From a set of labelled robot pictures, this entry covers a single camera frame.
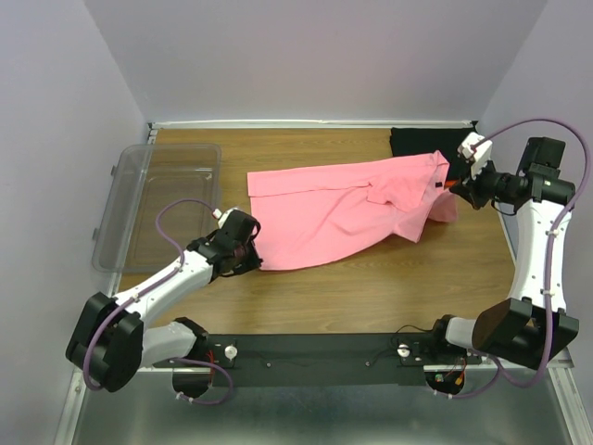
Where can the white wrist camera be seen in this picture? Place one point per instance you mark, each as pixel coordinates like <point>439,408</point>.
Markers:
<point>475,150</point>
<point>221,216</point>

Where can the folded black t shirt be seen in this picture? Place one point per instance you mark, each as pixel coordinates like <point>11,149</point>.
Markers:
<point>416,141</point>

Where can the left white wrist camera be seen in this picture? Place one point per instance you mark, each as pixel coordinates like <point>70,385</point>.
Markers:
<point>221,216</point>

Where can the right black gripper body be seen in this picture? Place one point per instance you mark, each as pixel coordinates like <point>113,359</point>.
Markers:
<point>492,184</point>

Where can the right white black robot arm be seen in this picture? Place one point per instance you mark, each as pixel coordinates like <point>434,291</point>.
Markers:
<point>531,325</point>

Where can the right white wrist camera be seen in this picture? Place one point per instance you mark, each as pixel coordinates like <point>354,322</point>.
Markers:
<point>475,150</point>

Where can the clear plastic bin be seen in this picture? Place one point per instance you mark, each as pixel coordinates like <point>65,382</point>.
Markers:
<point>156,188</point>

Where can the pink t shirt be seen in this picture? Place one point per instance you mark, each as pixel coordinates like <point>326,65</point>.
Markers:
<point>317,215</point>

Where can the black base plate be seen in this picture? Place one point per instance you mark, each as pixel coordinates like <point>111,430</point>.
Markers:
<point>299,360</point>

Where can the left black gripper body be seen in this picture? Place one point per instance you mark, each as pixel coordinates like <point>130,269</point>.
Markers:
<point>243,255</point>

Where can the aluminium frame rail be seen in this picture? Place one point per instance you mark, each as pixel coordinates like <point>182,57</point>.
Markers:
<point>148,412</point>

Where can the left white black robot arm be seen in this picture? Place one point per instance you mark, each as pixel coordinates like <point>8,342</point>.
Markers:
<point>115,336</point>

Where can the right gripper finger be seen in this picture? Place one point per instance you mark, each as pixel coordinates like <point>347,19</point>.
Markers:
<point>472,199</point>
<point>460,188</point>

